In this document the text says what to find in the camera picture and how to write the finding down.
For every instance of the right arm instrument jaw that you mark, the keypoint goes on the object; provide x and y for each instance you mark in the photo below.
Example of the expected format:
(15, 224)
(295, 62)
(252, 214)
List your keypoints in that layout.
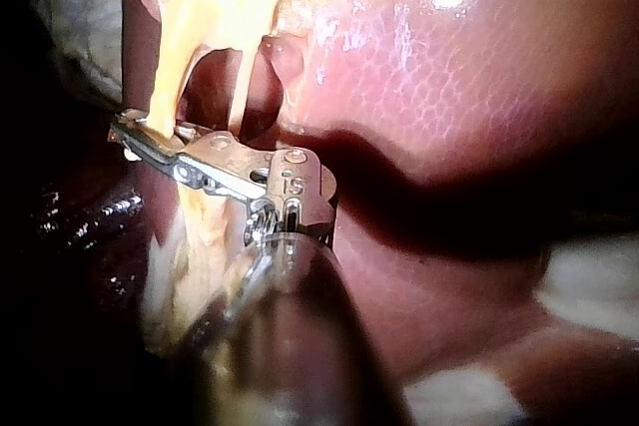
(131, 117)
(145, 144)

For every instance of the right arm instrument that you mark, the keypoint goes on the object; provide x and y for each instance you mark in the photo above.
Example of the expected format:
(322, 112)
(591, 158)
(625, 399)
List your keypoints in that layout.
(294, 181)

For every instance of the white clip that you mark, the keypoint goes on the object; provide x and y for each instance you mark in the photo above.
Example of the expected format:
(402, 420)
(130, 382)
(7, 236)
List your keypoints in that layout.
(131, 153)

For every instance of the dark right arm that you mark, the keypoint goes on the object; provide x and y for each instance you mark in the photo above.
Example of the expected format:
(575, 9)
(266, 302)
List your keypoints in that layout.
(299, 336)

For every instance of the thin tube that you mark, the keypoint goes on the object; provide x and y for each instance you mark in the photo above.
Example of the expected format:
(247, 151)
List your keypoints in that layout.
(243, 92)
(167, 82)

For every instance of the dark red liver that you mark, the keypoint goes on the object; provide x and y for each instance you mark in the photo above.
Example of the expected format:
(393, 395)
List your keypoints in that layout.
(449, 122)

